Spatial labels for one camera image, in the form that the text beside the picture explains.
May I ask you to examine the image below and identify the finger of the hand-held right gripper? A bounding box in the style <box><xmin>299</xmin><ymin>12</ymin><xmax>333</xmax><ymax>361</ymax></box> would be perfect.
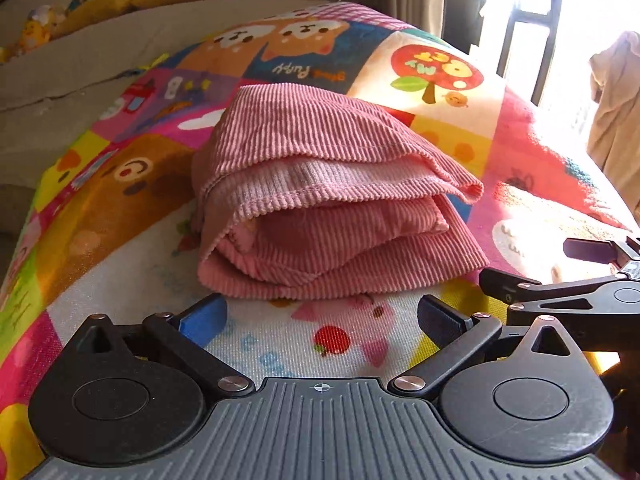
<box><xmin>478</xmin><ymin>267</ymin><xmax>623</xmax><ymax>328</ymax></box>
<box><xmin>563</xmin><ymin>236</ymin><xmax>640</xmax><ymax>267</ymax></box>

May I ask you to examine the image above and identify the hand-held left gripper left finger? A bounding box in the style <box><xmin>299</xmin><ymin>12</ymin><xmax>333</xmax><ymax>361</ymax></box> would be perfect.
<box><xmin>81</xmin><ymin>292</ymin><xmax>257</xmax><ymax>399</ymax></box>

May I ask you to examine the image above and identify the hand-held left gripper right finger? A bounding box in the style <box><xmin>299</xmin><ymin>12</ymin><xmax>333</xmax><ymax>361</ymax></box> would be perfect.
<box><xmin>390</xmin><ymin>294</ymin><xmax>576</xmax><ymax>401</ymax></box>

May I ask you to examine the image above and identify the pink corduroy garment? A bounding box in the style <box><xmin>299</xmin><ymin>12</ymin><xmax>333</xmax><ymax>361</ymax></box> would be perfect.
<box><xmin>190</xmin><ymin>83</ymin><xmax>491</xmax><ymax>302</ymax></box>

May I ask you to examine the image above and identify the beige hanging robe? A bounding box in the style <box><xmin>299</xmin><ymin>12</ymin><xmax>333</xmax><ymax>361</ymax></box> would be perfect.
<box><xmin>586</xmin><ymin>30</ymin><xmax>640</xmax><ymax>202</ymax></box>

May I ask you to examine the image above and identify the colourful cartoon printed blanket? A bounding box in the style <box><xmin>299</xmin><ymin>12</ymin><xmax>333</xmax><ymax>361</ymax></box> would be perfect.
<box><xmin>0</xmin><ymin>2</ymin><xmax>640</xmax><ymax>480</ymax></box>

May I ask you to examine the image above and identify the beige curtain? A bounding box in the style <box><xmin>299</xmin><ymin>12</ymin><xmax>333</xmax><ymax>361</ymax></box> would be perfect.
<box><xmin>389</xmin><ymin>0</ymin><xmax>483</xmax><ymax>55</ymax></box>

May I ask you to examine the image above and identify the yellow pillow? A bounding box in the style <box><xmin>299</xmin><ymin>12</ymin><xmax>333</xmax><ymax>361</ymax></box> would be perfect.
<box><xmin>49</xmin><ymin>0</ymin><xmax>227</xmax><ymax>40</ymax></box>

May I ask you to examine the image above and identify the yellow stuffed toy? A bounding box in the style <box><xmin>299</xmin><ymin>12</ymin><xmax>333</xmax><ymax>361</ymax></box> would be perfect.
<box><xmin>15</xmin><ymin>0</ymin><xmax>87</xmax><ymax>56</ymax></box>

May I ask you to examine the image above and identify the black window frame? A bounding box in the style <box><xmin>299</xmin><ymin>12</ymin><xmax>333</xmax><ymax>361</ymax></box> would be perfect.
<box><xmin>496</xmin><ymin>0</ymin><xmax>567</xmax><ymax>107</ymax></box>

